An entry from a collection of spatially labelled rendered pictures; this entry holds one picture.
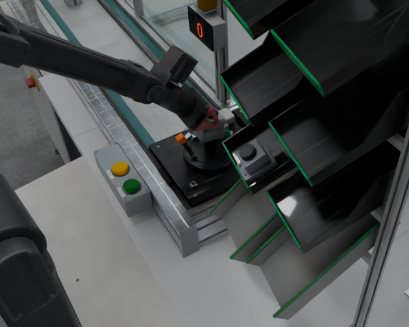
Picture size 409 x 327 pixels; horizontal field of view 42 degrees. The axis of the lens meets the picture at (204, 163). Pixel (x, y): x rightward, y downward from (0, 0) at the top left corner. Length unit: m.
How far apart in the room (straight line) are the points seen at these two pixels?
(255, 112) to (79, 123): 0.93
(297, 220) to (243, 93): 0.23
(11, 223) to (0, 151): 2.66
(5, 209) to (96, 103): 1.18
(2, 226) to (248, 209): 0.79
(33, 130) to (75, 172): 1.60
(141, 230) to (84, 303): 0.23
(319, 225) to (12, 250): 0.60
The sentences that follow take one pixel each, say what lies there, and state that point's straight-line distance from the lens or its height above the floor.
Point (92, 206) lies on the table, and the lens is 1.42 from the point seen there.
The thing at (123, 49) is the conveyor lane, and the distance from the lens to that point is 1.86.
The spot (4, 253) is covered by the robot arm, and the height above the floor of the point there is 1.62.
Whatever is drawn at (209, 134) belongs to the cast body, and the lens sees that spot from 1.26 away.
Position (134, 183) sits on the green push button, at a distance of 1.29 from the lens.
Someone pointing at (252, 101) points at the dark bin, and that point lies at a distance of 0.87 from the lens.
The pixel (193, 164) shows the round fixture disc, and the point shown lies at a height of 0.99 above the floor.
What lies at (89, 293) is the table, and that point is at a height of 0.86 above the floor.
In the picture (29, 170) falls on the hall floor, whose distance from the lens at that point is 2.87.
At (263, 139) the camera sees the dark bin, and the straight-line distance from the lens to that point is 1.01.
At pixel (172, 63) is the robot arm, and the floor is 1.29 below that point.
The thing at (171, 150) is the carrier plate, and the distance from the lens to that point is 1.36.
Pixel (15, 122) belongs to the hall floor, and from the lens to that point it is 3.21.
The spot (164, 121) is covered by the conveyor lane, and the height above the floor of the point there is 0.92.
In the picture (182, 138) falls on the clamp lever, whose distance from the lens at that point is 1.24.
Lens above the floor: 1.91
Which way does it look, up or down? 45 degrees down
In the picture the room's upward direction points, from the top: 5 degrees counter-clockwise
